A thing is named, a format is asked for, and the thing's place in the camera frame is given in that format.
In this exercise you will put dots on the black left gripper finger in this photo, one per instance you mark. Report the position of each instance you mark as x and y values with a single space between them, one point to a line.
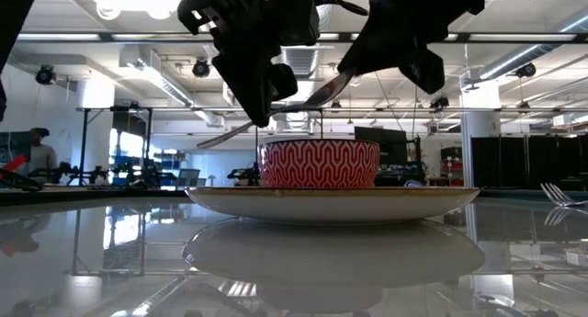
284 82
248 73

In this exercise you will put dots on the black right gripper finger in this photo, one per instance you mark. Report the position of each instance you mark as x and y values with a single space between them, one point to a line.
427 71
381 50

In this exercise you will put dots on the silver metal spoon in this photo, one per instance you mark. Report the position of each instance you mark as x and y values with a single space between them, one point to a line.
328 93

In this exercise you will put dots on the red white patterned bowl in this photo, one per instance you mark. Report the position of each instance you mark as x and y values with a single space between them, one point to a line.
319 165

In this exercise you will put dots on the orange plate with white underside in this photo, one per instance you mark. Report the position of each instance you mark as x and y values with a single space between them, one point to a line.
331 207

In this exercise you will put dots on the silver metal fork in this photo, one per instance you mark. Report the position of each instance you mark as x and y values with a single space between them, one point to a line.
556 196

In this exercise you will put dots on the black background robot arm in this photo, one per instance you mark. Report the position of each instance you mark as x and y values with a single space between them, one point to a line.
243 174
82 174

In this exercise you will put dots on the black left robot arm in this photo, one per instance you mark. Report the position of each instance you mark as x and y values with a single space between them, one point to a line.
11 14

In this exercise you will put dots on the black ceiling spotlight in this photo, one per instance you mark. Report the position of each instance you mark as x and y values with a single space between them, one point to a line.
439 102
200 68
45 75
526 70

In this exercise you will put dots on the black overhead light bar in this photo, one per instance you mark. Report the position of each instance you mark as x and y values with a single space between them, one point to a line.
505 37

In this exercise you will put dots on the black monitor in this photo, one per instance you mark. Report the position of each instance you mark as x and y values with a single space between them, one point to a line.
390 144

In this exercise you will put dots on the red storage shelf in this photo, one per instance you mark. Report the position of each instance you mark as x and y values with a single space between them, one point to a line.
452 165

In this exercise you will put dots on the silver ceiling pipe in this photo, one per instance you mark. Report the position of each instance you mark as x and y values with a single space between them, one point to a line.
528 55

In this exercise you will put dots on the black room partition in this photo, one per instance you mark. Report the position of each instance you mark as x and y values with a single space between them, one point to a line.
528 163

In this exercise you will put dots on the person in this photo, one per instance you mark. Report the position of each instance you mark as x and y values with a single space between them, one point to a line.
42 156

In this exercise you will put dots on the red and black clamp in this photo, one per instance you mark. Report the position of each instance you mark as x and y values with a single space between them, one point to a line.
18 179

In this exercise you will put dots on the silver ribbed ventilation duct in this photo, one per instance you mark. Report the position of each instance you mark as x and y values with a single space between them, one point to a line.
308 60

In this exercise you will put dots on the white ceiling air duct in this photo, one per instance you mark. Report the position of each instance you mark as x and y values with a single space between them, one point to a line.
174 94

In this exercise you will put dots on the black background rig frame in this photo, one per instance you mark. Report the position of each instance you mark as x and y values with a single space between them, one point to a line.
149 142

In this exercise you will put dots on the black aluminium table frame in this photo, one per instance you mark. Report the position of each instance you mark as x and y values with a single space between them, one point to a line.
92 194

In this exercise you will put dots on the dark wall screen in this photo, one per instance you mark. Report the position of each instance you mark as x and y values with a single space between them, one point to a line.
14 144

